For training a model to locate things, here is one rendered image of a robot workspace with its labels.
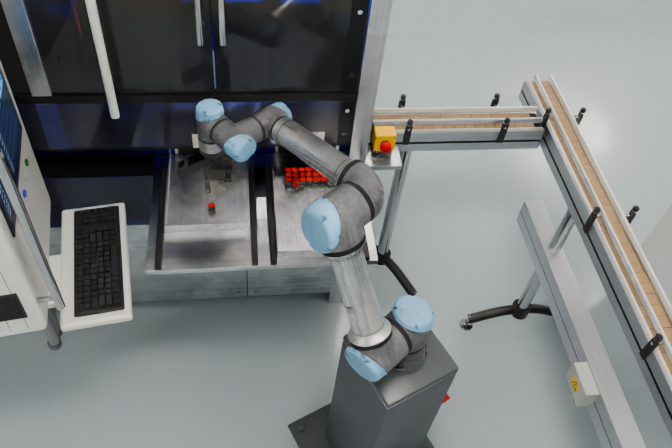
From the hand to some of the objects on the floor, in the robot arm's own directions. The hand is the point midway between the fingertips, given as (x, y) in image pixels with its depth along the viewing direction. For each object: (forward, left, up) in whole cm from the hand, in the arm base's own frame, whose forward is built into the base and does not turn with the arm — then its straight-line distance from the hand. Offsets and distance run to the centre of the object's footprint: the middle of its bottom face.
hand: (208, 193), depth 204 cm
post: (+1, -55, -98) cm, 112 cm away
